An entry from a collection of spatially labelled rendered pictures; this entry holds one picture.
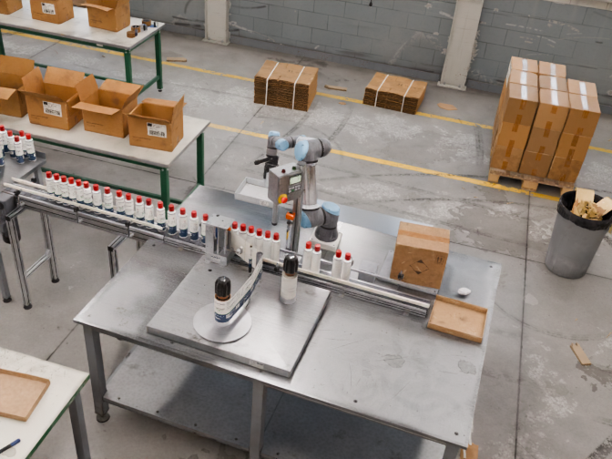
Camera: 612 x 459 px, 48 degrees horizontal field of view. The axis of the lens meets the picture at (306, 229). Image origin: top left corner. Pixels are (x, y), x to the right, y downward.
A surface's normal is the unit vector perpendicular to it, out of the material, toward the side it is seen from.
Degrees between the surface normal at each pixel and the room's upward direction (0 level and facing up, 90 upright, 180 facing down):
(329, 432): 1
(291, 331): 0
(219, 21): 90
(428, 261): 90
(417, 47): 90
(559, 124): 91
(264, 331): 0
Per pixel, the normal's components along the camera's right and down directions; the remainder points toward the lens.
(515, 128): -0.26, 0.51
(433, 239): 0.08, -0.81
